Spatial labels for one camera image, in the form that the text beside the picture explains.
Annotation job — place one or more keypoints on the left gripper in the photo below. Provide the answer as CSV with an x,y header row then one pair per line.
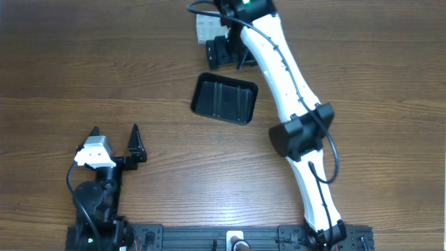
x,y
125,164

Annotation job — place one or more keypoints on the clear test tube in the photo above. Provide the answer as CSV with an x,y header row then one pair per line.
x,y
220,100
239,102
214,99
246,104

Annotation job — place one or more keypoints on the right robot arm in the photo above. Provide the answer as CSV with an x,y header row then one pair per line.
x,y
268,62

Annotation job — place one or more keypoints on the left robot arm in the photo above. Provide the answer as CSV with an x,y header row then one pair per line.
x,y
88,200

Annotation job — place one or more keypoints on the black tray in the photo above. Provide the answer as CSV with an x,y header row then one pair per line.
x,y
228,101

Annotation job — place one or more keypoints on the white test tube rack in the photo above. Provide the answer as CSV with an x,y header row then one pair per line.
x,y
207,29

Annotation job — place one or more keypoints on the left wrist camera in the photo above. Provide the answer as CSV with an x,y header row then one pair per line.
x,y
94,153

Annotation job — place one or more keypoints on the mounting rail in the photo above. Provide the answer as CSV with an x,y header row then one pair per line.
x,y
195,238

